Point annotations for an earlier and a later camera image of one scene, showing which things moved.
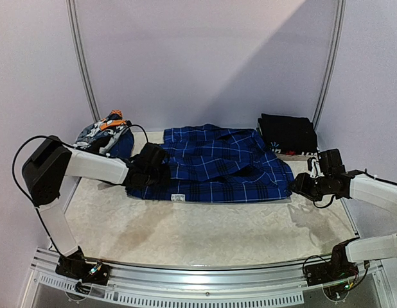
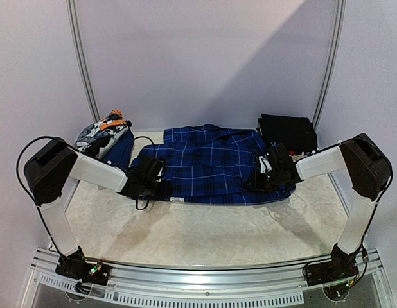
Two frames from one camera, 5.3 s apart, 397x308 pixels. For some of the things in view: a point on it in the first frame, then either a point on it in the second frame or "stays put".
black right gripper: x=302 y=185 -> x=261 y=173
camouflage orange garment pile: x=95 y=135 stays put
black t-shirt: x=289 y=135 stays put
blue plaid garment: x=211 y=163 stays put
